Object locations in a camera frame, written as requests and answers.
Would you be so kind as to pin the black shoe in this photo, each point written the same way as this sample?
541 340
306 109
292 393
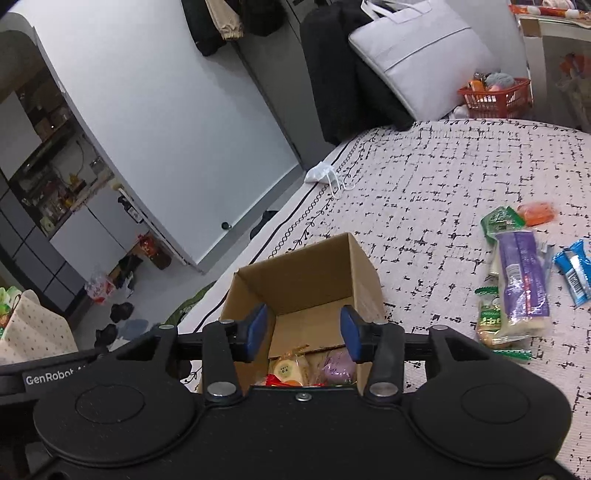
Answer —
106 334
121 312

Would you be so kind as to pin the white desk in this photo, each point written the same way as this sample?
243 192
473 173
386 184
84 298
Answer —
554 41

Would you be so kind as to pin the grey kitchen cabinet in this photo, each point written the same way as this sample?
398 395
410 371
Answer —
37 258

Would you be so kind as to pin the white face mask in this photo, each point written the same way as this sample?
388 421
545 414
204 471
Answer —
321 173

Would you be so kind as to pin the grey laptop bag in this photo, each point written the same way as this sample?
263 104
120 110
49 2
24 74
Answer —
425 55

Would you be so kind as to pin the red plastic bag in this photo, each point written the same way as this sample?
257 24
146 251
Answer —
99 288

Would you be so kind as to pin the white kitchen cabinet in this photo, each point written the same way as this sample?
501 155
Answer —
97 226

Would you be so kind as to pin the green candy packet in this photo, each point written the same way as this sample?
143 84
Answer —
501 221

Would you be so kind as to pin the green cartoon floor mat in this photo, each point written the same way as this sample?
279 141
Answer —
189 307

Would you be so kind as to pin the large blue snack packet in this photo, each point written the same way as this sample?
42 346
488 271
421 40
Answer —
575 272

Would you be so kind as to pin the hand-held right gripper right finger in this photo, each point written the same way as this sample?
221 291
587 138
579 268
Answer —
351 334

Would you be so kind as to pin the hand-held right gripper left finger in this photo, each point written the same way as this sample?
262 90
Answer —
256 333

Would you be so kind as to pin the black jacket on chair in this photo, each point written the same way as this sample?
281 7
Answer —
332 69

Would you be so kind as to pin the purple label bread packet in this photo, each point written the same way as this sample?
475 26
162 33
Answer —
521 281

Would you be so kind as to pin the red snack packet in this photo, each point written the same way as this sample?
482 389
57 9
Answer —
274 381

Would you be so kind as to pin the black spray bottle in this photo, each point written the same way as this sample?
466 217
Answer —
125 205

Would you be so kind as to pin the brown cardboard box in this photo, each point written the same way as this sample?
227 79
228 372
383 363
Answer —
314 281

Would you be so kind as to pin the green label snack packet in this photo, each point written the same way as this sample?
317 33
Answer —
491 318

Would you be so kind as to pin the orange snack packet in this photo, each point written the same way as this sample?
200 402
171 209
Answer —
535 213

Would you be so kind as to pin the clear pastry packet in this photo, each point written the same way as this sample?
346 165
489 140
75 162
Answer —
288 367

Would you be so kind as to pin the hanging black bag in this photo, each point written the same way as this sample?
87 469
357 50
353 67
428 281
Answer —
261 16

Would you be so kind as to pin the hanging black coat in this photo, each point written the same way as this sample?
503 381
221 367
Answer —
203 27

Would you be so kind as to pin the brown oil bottle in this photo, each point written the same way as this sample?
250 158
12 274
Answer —
154 251

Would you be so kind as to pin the hanging beige garment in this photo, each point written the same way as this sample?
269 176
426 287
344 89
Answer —
226 21

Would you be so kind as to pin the grey door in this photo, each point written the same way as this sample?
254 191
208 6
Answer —
272 83

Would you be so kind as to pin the lilac snack packet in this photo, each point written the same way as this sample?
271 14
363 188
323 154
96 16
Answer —
339 368

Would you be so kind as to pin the polka dot cloth bag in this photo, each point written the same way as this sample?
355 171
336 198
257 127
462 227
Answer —
37 332

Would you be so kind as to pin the red plastic basket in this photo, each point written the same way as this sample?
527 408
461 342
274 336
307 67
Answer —
496 101

